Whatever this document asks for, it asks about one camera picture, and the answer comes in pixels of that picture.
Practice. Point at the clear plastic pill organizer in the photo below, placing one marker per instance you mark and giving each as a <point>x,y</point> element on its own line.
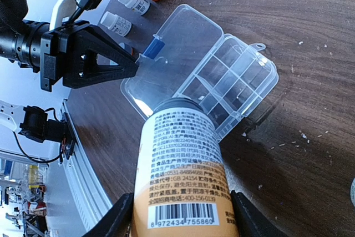
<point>191,57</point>

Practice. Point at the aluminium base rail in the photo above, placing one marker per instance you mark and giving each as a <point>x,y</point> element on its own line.
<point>76,200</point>

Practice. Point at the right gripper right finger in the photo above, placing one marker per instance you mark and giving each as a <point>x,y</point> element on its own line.
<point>250,221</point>

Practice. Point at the grey-capped orange label bottle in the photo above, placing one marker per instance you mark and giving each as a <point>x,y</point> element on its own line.
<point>181,187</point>

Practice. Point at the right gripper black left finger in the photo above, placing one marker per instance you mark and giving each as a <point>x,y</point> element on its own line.
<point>117,220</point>

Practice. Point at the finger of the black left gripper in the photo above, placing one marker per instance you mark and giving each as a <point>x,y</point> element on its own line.
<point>81,55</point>

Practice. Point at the small white pill bottle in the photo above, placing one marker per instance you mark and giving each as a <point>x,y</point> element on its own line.
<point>139,6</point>

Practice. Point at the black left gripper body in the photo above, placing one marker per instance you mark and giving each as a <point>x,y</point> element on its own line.
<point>23,48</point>

